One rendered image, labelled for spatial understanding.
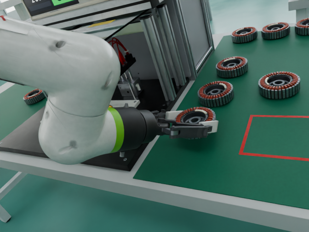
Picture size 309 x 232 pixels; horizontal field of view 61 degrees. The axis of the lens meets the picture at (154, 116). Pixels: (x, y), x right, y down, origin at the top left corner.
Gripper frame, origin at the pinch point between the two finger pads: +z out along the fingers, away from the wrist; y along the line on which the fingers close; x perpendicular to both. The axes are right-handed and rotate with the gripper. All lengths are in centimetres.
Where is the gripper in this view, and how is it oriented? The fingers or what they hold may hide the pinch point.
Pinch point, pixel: (194, 121)
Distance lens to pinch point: 71.8
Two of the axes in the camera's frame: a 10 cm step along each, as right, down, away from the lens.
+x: 1.1, -9.7, -2.1
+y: 6.5, 2.3, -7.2
